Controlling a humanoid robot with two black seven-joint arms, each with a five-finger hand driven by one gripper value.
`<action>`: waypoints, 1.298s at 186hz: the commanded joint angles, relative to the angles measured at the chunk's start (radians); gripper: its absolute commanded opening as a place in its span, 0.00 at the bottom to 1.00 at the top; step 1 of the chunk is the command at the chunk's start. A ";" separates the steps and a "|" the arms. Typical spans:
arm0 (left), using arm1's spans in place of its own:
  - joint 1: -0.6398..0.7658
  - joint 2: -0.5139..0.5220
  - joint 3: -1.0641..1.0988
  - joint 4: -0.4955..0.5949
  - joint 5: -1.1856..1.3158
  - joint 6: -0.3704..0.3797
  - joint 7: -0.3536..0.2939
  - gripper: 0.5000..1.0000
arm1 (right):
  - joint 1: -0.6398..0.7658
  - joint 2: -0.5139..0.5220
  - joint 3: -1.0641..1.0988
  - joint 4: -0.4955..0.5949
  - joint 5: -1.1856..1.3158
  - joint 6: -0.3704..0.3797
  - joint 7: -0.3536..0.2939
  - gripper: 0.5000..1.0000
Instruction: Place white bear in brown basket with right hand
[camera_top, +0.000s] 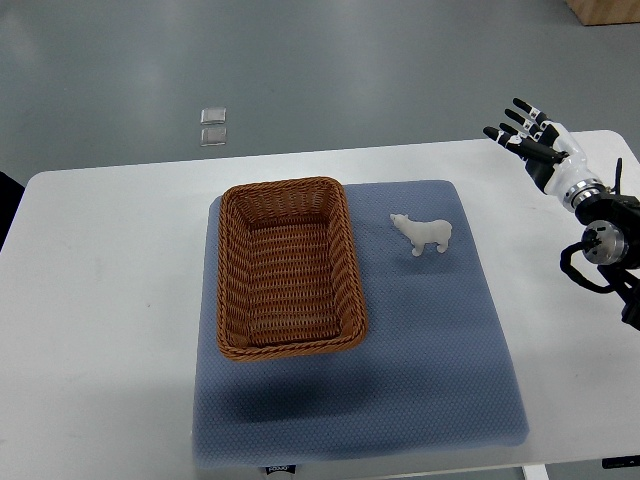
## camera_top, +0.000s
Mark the white toy polar bear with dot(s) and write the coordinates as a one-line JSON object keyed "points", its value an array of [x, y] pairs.
{"points": [[420, 234]]}

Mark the blue-grey foam mat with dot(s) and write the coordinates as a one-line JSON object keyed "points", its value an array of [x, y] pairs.
{"points": [[433, 373]]}

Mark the dark object at left edge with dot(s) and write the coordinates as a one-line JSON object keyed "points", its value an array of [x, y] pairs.
{"points": [[11, 193]]}

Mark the silver floor plate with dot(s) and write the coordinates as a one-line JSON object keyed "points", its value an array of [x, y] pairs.
{"points": [[213, 115], [213, 136]]}

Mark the wooden box corner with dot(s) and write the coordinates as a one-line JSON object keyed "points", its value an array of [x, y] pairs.
{"points": [[605, 12]]}

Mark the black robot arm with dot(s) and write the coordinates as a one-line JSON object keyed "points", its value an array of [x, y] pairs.
{"points": [[610, 241]]}

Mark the black table control panel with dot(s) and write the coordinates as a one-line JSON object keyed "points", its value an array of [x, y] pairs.
{"points": [[619, 463]]}

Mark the lower silver floor plate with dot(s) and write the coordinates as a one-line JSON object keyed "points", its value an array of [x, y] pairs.
{"points": [[213, 136]]}

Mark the black label tag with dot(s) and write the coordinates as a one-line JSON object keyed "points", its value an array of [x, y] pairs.
{"points": [[291, 469]]}

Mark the upper silver floor plate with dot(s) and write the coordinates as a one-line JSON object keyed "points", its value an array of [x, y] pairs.
{"points": [[213, 115]]}

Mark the brown wicker basket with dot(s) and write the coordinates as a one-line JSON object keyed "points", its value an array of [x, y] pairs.
{"points": [[288, 279]]}

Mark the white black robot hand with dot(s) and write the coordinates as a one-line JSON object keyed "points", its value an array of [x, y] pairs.
{"points": [[552, 157]]}

